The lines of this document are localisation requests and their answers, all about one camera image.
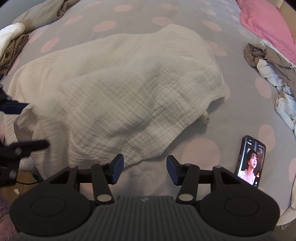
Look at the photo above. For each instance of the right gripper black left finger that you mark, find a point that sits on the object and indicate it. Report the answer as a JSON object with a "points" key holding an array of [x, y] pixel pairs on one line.
{"points": [[65, 201]]}

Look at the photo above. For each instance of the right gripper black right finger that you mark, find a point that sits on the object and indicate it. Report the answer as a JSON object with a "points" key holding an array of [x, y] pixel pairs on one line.
{"points": [[224, 201]]}

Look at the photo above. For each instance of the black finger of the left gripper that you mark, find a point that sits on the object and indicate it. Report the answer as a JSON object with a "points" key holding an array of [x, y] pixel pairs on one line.
{"points": [[9, 106], [12, 155]]}

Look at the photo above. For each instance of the white textured muslin garment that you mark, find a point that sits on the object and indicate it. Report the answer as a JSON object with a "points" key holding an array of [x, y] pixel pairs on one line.
{"points": [[129, 94]]}

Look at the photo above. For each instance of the smartphone showing video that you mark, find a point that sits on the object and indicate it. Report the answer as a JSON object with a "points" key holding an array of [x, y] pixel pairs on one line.
{"points": [[250, 160]]}

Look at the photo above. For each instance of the brown striped garment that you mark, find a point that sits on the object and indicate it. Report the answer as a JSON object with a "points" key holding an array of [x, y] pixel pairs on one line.
{"points": [[11, 52]]}

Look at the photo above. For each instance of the white fluffy garment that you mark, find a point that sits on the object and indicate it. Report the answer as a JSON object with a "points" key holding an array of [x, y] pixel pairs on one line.
{"points": [[9, 33]]}

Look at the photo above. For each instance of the beige folded garment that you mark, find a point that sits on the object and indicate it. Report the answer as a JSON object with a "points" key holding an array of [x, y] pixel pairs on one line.
{"points": [[44, 13]]}

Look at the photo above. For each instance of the white light-blue crumpled garment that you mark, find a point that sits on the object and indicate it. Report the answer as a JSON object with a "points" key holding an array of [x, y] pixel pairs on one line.
{"points": [[285, 102]]}

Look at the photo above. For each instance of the taupe crumpled garment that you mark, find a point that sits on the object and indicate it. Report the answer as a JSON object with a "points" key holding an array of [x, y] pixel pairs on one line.
{"points": [[284, 70]]}

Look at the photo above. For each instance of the pink pillow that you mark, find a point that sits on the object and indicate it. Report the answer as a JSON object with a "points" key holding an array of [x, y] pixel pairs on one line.
{"points": [[265, 21]]}

